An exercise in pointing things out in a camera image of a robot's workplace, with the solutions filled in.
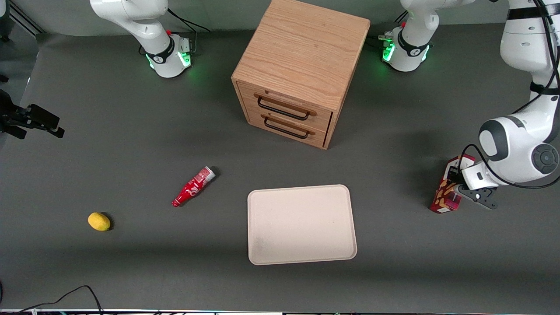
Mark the red cookie box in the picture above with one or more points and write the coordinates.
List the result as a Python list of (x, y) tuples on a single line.
[(444, 197)]

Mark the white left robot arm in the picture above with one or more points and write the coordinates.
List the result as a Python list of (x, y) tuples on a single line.
[(520, 153)]

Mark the aluminium frame rail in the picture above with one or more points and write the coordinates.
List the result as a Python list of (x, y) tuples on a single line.
[(26, 22)]

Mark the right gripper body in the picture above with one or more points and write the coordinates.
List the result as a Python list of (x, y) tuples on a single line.
[(16, 118)]

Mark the beige plastic tray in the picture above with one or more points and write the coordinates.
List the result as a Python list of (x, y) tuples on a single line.
[(302, 225)]

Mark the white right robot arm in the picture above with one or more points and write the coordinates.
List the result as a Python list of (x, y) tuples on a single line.
[(148, 26)]

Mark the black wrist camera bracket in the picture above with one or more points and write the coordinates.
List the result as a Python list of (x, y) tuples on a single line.
[(13, 131), (483, 197)]

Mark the black right wrist camera bracket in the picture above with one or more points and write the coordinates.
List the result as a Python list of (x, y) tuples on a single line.
[(13, 131)]

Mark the wooden drawer cabinet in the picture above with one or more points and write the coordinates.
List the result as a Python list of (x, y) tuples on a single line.
[(302, 52)]

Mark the yellow lemon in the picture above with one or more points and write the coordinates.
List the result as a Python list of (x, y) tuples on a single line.
[(99, 221)]

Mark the red cola bottle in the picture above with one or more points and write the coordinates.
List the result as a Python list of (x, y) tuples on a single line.
[(192, 187)]

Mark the black left wrist camera bracket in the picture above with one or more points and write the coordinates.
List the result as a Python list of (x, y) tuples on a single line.
[(483, 197)]

